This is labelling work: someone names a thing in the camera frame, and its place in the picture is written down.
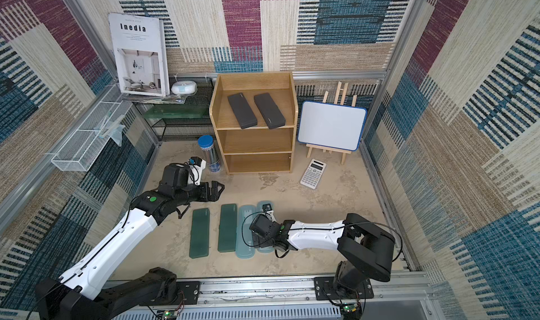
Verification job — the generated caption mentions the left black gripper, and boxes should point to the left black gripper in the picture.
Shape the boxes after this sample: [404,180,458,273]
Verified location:
[174,179,225,207]

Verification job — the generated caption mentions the light blue pencil case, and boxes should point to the light blue pencil case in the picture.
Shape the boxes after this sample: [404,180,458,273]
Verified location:
[235,205,257,260]
[253,200,276,254]

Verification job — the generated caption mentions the dark green pencil case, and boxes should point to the dark green pencil case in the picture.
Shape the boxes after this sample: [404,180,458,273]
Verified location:
[217,204,238,253]
[189,208,210,259]

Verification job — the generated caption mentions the black pencil case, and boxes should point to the black pencil case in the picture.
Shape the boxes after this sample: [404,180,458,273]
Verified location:
[227,93,258,129]
[254,93,286,130]

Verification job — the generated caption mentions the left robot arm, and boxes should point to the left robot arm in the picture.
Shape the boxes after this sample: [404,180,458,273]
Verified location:
[35,157,225,319]

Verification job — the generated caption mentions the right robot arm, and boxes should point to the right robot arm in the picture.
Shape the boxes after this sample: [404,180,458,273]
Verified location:
[248,212,396,299]

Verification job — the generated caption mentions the wooden three-tier shelf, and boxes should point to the wooden three-tier shelf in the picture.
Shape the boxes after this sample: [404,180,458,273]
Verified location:
[209,71,299,175]

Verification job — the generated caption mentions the blue lid cylindrical canister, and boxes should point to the blue lid cylindrical canister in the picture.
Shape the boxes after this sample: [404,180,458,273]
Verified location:
[198,134,221,172]

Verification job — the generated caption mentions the white calculator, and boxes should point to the white calculator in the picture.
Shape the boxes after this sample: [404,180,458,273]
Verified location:
[300,159,326,190]

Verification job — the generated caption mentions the green tray on rack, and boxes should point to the green tray on rack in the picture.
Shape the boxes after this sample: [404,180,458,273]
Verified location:
[143,104,210,119]

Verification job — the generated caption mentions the white round device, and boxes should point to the white round device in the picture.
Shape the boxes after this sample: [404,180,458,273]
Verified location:
[171,80,198,96]

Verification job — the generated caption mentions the whiteboard on wooden easel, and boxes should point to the whiteboard on wooden easel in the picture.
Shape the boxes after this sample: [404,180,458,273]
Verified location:
[298,82,368,165]

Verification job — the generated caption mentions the Inedia white magazine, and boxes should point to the Inedia white magazine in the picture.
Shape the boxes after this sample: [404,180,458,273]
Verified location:
[108,13,170,97]

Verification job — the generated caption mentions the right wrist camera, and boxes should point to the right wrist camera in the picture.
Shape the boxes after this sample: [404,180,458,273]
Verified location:
[262,203,275,221]

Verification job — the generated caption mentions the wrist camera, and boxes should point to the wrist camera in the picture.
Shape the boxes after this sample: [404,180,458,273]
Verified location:
[188,156,206,185]
[262,203,275,221]

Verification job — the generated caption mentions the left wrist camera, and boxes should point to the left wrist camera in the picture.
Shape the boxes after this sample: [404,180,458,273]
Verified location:
[188,156,206,185]

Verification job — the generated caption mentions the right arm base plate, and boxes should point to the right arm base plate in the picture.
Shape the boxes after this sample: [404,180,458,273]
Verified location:
[313,276,374,302]

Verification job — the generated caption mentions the black wire rack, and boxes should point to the black wire rack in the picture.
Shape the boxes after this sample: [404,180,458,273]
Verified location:
[134,78,215,141]

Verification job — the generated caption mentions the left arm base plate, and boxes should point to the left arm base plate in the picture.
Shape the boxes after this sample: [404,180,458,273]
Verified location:
[172,281,201,305]

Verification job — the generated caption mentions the white wire basket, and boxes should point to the white wire basket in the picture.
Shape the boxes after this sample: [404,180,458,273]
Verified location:
[51,102,132,172]

